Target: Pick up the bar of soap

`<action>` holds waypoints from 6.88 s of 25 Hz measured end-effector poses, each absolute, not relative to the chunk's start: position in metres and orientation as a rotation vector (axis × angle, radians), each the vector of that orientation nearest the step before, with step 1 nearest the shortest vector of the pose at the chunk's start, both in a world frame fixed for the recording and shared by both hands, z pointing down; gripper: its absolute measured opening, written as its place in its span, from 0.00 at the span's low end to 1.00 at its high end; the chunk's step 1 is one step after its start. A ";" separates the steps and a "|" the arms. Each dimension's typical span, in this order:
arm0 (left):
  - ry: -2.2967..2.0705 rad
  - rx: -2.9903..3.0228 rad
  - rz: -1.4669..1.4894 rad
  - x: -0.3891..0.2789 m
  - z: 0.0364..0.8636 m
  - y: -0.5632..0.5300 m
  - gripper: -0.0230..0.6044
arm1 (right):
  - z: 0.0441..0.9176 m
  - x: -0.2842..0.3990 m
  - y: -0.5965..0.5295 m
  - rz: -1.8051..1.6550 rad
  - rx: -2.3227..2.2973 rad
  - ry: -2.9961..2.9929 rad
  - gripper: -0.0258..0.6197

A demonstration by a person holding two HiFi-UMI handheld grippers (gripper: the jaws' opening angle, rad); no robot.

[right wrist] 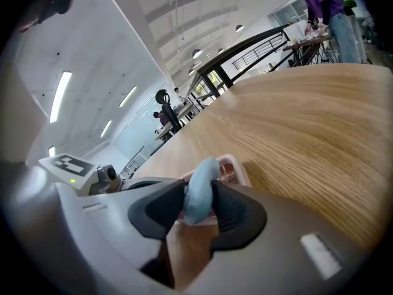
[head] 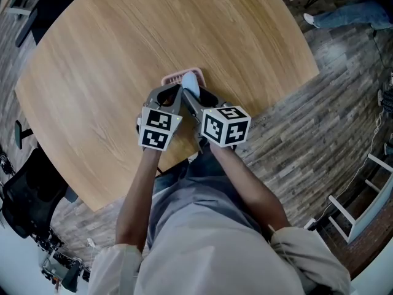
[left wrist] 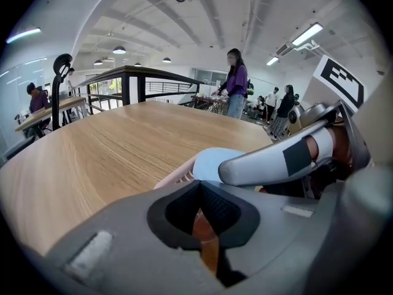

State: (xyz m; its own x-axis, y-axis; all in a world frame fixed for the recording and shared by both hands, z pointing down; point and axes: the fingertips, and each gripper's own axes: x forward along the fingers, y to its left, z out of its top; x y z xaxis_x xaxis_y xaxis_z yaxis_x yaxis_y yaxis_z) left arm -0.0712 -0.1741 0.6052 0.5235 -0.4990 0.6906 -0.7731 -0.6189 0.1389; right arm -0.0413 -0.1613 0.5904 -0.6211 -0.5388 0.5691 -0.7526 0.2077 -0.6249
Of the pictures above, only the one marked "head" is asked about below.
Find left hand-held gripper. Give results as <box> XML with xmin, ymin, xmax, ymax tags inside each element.
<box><xmin>137</xmin><ymin>83</ymin><xmax>184</xmax><ymax>152</ymax></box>

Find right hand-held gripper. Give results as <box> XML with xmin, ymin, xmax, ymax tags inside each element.
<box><xmin>182</xmin><ymin>87</ymin><xmax>252</xmax><ymax>155</ymax></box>

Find pink soap dish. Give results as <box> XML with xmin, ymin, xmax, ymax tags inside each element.
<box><xmin>161</xmin><ymin>68</ymin><xmax>206</xmax><ymax>89</ymax></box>

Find pale blue soap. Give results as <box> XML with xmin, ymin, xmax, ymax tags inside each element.
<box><xmin>181</xmin><ymin>71</ymin><xmax>201</xmax><ymax>100</ymax></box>

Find person's left forearm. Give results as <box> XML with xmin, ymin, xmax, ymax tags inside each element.
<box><xmin>114</xmin><ymin>147</ymin><xmax>164</xmax><ymax>252</ymax></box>

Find person's right forearm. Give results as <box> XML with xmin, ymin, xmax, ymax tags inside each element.
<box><xmin>209</xmin><ymin>144</ymin><xmax>292</xmax><ymax>237</ymax></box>

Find person's blue jeans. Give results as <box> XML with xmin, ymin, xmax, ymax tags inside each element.
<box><xmin>152</xmin><ymin>146</ymin><xmax>222</xmax><ymax>197</ymax></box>

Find black high-back office chair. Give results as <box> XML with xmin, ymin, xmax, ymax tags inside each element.
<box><xmin>14</xmin><ymin>0</ymin><xmax>93</xmax><ymax>48</ymax></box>

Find person's light grey top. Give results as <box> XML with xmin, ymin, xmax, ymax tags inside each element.
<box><xmin>87</xmin><ymin>173</ymin><xmax>352</xmax><ymax>295</ymax></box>

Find black mesh office chair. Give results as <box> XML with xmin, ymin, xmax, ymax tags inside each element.
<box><xmin>0</xmin><ymin>119</ymin><xmax>79</xmax><ymax>240</ymax></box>

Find long thin white cable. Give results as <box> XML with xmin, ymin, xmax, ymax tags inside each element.
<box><xmin>315</xmin><ymin>108</ymin><xmax>388</xmax><ymax>224</ymax></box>

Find white stool frame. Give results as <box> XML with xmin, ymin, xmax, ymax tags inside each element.
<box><xmin>327</xmin><ymin>152</ymin><xmax>393</xmax><ymax>245</ymax></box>

